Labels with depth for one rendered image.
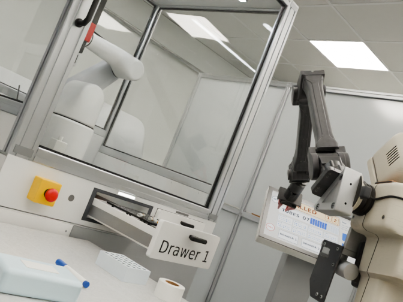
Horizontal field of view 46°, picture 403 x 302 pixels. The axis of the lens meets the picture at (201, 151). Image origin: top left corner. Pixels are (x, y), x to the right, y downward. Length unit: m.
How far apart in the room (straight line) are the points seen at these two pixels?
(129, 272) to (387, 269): 0.63
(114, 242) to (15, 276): 0.89
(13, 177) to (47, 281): 0.60
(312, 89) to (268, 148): 2.00
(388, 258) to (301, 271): 1.10
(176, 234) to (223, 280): 2.09
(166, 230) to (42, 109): 0.50
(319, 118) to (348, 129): 1.78
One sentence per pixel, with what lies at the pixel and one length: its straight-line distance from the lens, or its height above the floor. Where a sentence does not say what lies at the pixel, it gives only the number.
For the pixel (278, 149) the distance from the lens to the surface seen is 3.47.
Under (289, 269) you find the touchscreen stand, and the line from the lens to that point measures 2.31.
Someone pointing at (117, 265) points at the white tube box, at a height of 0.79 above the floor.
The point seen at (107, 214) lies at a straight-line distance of 1.56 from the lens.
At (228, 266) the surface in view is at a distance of 3.48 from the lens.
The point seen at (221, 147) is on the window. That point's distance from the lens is 2.03.
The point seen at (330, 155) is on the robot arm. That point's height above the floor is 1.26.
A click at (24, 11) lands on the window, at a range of 1.73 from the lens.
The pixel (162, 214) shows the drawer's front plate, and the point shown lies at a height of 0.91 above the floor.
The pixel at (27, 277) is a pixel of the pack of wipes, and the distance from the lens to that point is 0.89.
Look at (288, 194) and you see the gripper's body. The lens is 1.99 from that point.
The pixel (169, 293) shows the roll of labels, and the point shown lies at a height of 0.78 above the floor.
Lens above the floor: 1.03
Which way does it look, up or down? 5 degrees up
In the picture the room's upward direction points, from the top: 22 degrees clockwise
